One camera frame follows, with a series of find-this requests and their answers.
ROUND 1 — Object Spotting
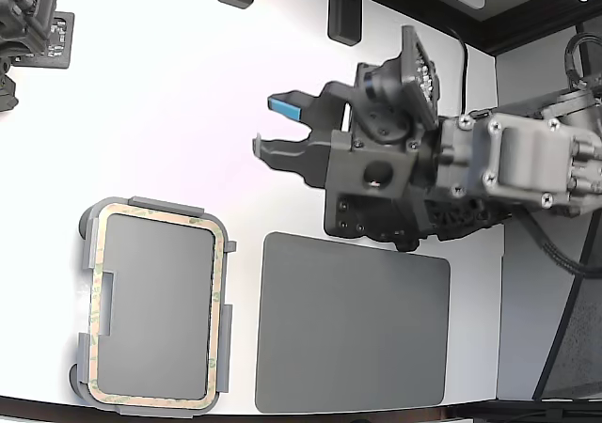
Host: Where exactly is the black camera on tripod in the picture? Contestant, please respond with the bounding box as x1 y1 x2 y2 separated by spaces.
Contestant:
0 0 76 114

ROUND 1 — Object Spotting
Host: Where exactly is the black shelf tray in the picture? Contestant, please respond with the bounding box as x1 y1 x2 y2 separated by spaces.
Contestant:
361 0 602 58

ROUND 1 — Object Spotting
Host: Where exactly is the long black stand foot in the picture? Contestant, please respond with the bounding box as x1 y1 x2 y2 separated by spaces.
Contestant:
326 0 364 47

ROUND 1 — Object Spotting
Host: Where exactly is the looped black arm cable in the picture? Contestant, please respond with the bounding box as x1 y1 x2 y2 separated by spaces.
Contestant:
563 31 602 93

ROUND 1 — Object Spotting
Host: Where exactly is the thin black camera cable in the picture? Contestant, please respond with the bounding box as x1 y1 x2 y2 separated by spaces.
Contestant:
446 26 470 118

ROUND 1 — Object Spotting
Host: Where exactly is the black braided cable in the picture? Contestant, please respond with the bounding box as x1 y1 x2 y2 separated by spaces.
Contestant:
515 209 602 281

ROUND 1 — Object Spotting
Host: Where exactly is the flat grey plate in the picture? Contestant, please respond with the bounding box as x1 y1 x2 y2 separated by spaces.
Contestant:
253 230 452 415

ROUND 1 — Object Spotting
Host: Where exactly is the thick black cable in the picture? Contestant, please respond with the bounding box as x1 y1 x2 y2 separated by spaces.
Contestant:
531 192 602 401

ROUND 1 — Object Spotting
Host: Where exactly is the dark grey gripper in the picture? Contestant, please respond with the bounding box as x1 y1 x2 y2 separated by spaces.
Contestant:
252 82 427 251

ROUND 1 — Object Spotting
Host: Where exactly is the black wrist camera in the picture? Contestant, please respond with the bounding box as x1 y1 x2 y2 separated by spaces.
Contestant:
352 58 441 150

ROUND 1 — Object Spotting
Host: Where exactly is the beige adhesive tape strip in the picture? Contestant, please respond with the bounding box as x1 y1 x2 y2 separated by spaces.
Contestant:
87 201 226 408

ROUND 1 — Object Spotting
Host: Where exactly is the black LED light board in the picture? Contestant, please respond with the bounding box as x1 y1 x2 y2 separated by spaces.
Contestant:
401 24 442 133

